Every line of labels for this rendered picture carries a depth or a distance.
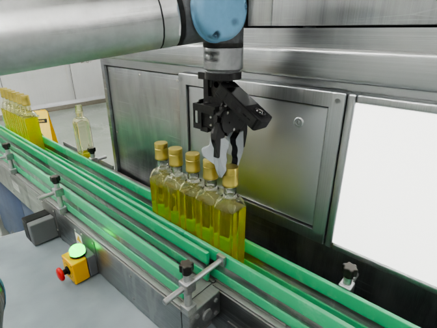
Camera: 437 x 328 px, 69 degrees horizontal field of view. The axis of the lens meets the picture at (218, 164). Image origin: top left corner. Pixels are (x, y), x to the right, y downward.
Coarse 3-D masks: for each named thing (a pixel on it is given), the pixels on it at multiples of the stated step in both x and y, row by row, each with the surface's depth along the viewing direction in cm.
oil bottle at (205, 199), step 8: (200, 192) 73; (208, 192) 72; (216, 192) 72; (200, 200) 73; (208, 200) 71; (200, 208) 74; (208, 208) 72; (200, 216) 75; (208, 216) 73; (200, 224) 76; (208, 224) 74; (200, 232) 76; (208, 232) 74; (208, 240) 75
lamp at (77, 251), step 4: (76, 244) 92; (80, 244) 93; (72, 248) 91; (76, 248) 91; (80, 248) 91; (84, 248) 92; (72, 252) 90; (76, 252) 90; (80, 252) 91; (84, 252) 92; (72, 256) 91; (76, 256) 91; (80, 256) 91
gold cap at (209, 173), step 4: (204, 160) 70; (208, 160) 70; (204, 164) 70; (208, 164) 70; (212, 164) 70; (204, 168) 71; (208, 168) 70; (212, 168) 70; (204, 172) 71; (208, 172) 70; (212, 172) 70; (216, 172) 71; (204, 176) 71; (208, 176) 71; (212, 176) 71; (216, 176) 71
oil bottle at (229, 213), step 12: (216, 204) 70; (228, 204) 68; (240, 204) 69; (216, 216) 71; (228, 216) 68; (240, 216) 70; (216, 228) 72; (228, 228) 69; (240, 228) 72; (216, 240) 73; (228, 240) 70; (240, 240) 73; (228, 252) 72; (240, 252) 74
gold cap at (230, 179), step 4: (228, 164) 68; (232, 164) 68; (228, 168) 66; (232, 168) 66; (236, 168) 66; (228, 172) 66; (232, 172) 66; (236, 172) 66; (224, 176) 67; (228, 176) 66; (232, 176) 66; (236, 176) 67; (224, 180) 67; (228, 180) 67; (232, 180) 67; (236, 180) 67; (224, 184) 68; (228, 184) 67; (232, 184) 67; (236, 184) 68; (228, 188) 67; (232, 188) 67
